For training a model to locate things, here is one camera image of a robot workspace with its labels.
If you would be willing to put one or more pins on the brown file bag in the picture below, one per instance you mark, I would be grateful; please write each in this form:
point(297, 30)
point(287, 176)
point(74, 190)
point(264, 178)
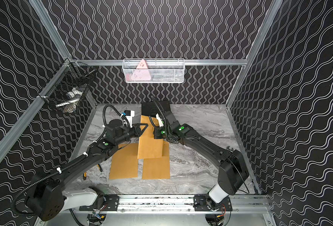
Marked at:
point(158, 168)
point(125, 162)
point(149, 147)

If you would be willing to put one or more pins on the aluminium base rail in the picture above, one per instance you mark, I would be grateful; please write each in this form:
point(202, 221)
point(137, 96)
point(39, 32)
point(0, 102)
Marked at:
point(168, 204)

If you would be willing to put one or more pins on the silver object in black basket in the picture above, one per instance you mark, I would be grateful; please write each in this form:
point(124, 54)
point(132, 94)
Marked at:
point(70, 104)

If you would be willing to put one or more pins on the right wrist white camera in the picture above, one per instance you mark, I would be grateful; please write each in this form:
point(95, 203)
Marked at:
point(160, 121)

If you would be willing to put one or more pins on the black wire mesh basket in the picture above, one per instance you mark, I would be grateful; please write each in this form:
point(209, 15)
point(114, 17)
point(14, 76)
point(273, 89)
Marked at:
point(79, 76)

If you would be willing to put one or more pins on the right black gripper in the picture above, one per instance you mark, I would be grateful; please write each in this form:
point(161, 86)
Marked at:
point(156, 133)

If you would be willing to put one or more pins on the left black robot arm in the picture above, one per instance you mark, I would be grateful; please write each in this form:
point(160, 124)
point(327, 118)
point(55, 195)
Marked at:
point(44, 198)

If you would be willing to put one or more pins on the yellow handled pliers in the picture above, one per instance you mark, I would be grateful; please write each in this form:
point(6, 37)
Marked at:
point(97, 170)

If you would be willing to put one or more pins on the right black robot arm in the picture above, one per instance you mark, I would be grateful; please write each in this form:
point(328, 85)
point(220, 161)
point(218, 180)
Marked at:
point(232, 168)

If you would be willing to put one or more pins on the white wire mesh basket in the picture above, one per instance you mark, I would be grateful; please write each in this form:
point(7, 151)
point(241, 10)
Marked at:
point(169, 70)

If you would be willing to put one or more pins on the black plastic tool case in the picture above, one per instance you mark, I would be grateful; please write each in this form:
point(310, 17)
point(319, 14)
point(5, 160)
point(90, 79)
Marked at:
point(150, 108)

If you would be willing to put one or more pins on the pink triangular sheet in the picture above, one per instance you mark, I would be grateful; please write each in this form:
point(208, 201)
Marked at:
point(141, 73)

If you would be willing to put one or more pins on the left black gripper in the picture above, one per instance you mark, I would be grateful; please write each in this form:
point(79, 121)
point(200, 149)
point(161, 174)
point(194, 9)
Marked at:
point(135, 131)

